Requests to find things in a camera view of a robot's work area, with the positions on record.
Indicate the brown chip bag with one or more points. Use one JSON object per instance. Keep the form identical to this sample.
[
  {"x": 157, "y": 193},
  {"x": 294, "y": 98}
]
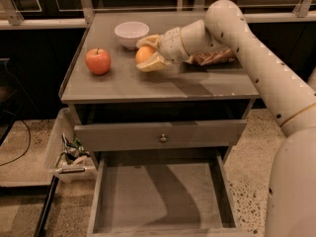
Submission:
[{"x": 217, "y": 57}]

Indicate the white bowl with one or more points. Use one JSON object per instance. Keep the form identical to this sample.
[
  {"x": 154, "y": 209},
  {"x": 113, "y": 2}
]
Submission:
[{"x": 129, "y": 33}]

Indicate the open middle drawer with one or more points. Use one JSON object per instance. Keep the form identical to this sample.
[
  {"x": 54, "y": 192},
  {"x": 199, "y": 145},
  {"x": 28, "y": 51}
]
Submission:
[{"x": 163, "y": 193}]

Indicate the grey drawer cabinet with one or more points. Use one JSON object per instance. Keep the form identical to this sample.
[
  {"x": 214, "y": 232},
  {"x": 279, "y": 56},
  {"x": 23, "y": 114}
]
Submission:
[{"x": 127, "y": 95}]

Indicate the red apple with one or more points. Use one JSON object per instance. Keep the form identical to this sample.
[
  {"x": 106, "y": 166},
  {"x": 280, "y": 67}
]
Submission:
[{"x": 98, "y": 61}]

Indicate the top drawer with knob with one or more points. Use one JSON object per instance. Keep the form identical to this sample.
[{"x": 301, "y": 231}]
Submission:
[{"x": 159, "y": 135}]

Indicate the metal railing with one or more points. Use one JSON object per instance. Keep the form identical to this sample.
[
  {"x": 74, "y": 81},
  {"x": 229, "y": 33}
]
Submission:
[{"x": 63, "y": 14}]

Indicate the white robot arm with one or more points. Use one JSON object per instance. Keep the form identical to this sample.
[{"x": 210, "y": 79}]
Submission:
[{"x": 291, "y": 208}]

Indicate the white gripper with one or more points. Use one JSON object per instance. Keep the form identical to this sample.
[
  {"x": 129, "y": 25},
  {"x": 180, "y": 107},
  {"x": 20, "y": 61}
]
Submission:
[{"x": 170, "y": 44}]

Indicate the orange fruit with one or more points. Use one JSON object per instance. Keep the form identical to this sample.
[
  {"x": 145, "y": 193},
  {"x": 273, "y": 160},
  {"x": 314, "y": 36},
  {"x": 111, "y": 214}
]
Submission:
[{"x": 144, "y": 53}]

